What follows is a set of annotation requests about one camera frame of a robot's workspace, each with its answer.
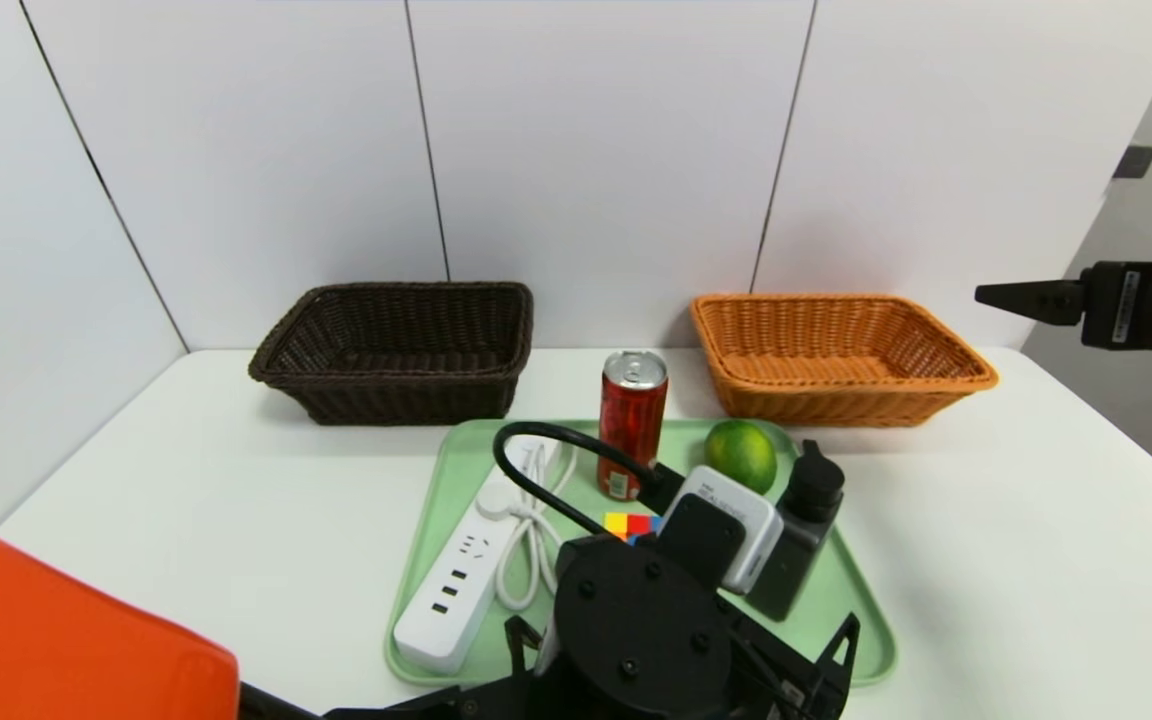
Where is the white power strip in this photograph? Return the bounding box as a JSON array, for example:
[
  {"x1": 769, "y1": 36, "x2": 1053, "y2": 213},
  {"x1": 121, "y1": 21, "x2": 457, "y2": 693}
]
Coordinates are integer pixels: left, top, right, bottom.
[{"x1": 392, "y1": 432, "x2": 562, "y2": 675}]

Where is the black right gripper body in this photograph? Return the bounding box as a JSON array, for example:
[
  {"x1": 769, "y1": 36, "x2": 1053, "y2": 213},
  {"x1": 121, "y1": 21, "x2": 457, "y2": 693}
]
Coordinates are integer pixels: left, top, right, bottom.
[{"x1": 1079, "y1": 259, "x2": 1152, "y2": 360}]

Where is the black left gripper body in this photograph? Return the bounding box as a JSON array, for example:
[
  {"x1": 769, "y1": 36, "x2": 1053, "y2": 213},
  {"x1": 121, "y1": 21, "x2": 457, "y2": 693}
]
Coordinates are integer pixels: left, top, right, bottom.
[{"x1": 746, "y1": 517, "x2": 832, "y2": 624}]

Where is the black bottle with cap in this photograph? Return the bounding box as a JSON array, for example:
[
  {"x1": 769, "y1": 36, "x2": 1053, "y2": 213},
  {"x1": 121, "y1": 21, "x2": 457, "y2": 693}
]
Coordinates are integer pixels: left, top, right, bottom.
[{"x1": 744, "y1": 439, "x2": 846, "y2": 622}]

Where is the light green plastic tray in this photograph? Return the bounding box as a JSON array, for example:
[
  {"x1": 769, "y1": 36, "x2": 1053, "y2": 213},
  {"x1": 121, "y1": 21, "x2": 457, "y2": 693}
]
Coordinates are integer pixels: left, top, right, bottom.
[{"x1": 385, "y1": 418, "x2": 898, "y2": 689}]

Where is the multicoloured puzzle cube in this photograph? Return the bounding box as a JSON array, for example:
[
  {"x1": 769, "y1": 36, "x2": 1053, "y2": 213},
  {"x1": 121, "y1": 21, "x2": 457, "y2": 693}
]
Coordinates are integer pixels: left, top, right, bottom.
[{"x1": 604, "y1": 512, "x2": 664, "y2": 546}]

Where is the orange wicker basket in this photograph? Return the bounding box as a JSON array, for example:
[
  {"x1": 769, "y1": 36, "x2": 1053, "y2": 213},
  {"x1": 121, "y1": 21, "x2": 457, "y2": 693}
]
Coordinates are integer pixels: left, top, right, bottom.
[{"x1": 689, "y1": 293, "x2": 999, "y2": 429}]

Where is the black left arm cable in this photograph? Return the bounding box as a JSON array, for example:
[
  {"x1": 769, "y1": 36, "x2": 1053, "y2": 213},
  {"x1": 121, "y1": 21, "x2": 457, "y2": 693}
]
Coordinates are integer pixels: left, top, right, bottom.
[{"x1": 493, "y1": 422, "x2": 685, "y2": 536}]

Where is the dark brown wicker basket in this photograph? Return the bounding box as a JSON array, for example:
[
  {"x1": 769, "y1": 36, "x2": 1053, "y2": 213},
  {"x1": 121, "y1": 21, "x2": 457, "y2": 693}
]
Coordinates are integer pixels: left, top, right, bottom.
[{"x1": 248, "y1": 282, "x2": 534, "y2": 427}]

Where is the green lime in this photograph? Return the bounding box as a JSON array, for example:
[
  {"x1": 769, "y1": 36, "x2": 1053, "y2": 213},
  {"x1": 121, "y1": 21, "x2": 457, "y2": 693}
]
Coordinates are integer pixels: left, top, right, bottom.
[{"x1": 704, "y1": 419, "x2": 778, "y2": 496}]

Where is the white power strip cord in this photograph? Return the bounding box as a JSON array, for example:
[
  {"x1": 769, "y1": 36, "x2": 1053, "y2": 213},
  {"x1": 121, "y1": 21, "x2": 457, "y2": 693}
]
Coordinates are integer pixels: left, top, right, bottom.
[{"x1": 476, "y1": 440, "x2": 577, "y2": 613}]

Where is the red drink can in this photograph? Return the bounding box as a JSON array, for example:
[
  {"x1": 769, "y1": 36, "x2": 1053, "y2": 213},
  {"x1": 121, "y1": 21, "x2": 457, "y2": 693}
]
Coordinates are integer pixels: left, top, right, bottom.
[{"x1": 598, "y1": 350, "x2": 669, "y2": 501}]

